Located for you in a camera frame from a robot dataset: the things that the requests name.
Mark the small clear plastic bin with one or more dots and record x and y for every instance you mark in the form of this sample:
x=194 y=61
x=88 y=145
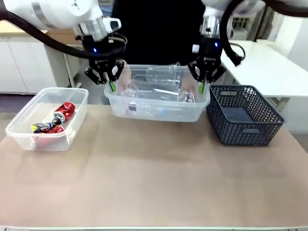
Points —
x=26 y=142

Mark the person right hand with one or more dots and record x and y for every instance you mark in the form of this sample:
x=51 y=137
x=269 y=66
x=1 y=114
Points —
x=124 y=80

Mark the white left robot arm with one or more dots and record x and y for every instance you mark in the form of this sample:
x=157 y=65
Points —
x=60 y=12

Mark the person torso in black shirt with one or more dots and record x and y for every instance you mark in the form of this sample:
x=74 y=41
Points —
x=156 y=31

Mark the red soda can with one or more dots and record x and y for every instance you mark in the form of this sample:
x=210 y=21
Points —
x=65 y=110

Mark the person left hand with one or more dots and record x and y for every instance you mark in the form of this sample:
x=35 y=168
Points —
x=190 y=87

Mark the white storage cabinet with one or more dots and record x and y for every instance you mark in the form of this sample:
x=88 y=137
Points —
x=24 y=65

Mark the white side table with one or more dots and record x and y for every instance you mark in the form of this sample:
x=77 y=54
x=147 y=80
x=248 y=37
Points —
x=269 y=67

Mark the white shelf rack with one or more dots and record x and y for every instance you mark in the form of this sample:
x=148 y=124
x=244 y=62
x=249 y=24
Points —
x=243 y=24

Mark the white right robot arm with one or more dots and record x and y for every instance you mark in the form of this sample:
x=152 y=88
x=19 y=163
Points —
x=211 y=22

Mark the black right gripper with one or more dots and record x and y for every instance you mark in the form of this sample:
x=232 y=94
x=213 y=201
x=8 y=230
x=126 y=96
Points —
x=209 y=51

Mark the crushed red can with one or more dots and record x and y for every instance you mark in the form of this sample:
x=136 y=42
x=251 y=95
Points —
x=54 y=131

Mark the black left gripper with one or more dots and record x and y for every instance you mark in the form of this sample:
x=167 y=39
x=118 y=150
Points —
x=101 y=51

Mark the large clear plastic bin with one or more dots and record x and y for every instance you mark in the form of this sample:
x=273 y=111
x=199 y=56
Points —
x=156 y=114

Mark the crushed clear plastic bottle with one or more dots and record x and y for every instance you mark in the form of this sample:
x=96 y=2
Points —
x=158 y=92

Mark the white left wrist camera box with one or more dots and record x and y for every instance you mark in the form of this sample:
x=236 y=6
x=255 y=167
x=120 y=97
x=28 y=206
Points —
x=114 y=24

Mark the dark blue lattice basket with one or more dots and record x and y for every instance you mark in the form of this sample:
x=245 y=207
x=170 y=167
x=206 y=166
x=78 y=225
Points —
x=240 y=130

